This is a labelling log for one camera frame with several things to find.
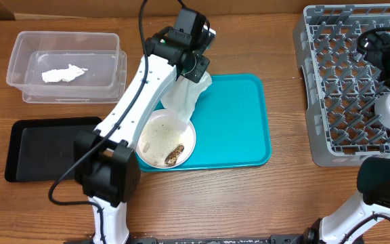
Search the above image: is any teal serving tray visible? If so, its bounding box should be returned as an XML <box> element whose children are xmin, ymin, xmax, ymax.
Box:
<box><xmin>132</xmin><ymin>73</ymin><xmax>273</xmax><ymax>172</ymax></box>

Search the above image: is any white round plate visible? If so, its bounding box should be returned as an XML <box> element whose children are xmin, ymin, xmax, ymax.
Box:
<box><xmin>136</xmin><ymin>109</ymin><xmax>196</xmax><ymax>170</ymax></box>

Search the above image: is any white paper napkin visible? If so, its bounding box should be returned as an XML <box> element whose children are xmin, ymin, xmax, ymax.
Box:
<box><xmin>41</xmin><ymin>64</ymin><xmax>88</xmax><ymax>83</ymax></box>

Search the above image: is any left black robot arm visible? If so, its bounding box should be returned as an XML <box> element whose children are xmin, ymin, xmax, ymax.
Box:
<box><xmin>74</xmin><ymin>7</ymin><xmax>216</xmax><ymax>243</ymax></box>

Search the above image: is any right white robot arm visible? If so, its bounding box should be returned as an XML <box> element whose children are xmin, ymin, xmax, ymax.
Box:
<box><xmin>292</xmin><ymin>5</ymin><xmax>390</xmax><ymax>243</ymax></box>

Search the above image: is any grey dishwasher rack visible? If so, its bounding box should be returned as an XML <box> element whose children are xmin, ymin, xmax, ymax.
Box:
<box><xmin>292</xmin><ymin>3</ymin><xmax>390</xmax><ymax>167</ymax></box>

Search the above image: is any small tan food scrap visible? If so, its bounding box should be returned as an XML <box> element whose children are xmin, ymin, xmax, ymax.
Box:
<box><xmin>142</xmin><ymin>143</ymin><xmax>150</xmax><ymax>153</ymax></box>

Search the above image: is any brown food scrap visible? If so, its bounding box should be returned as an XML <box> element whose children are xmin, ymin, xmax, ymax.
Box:
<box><xmin>165</xmin><ymin>144</ymin><xmax>184</xmax><ymax>167</ymax></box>

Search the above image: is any clear plastic storage bin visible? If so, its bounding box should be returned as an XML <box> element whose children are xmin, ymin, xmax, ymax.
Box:
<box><xmin>6</xmin><ymin>31</ymin><xmax>127</xmax><ymax>104</ymax></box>

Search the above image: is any black plastic tray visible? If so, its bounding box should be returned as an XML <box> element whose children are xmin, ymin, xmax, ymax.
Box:
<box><xmin>4</xmin><ymin>117</ymin><xmax>102</xmax><ymax>182</ymax></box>

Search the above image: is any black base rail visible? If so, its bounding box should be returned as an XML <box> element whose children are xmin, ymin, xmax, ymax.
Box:
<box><xmin>125</xmin><ymin>230</ymin><xmax>317</xmax><ymax>244</ymax></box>

